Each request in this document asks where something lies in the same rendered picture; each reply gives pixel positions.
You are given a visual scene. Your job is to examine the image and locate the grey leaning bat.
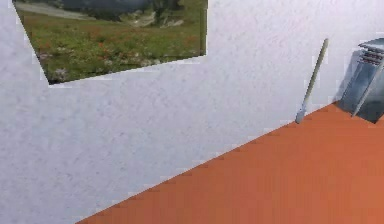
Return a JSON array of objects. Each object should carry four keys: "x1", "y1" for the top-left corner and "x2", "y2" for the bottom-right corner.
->
[{"x1": 294, "y1": 37, "x2": 330, "y2": 125}]

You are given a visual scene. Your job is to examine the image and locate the grey metal bin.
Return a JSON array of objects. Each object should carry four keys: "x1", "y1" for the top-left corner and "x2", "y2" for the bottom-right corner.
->
[{"x1": 337, "y1": 37, "x2": 384, "y2": 125}]

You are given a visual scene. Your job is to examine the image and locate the green landscape wall picture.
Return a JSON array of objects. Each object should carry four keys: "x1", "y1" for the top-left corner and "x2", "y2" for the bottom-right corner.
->
[{"x1": 12, "y1": 0, "x2": 209, "y2": 86}]

